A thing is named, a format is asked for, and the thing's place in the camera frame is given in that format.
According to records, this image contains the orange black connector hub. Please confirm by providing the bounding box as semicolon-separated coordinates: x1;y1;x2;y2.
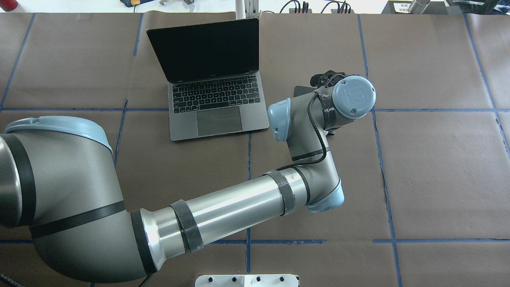
277;0;355;14

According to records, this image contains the metal cup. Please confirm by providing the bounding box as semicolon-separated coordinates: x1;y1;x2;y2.
408;0;431;15

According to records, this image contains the black mouse pad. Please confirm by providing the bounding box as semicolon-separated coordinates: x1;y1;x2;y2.
293;86;317;98

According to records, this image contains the red cylinder bottle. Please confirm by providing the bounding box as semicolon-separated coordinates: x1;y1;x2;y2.
0;0;18;12

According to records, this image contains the grey laptop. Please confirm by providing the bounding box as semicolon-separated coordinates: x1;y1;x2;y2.
146;18;269;142

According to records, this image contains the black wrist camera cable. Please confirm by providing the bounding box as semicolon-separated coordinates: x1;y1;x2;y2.
275;74;345;172

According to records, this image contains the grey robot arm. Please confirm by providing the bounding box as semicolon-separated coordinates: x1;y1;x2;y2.
1;75;377;283

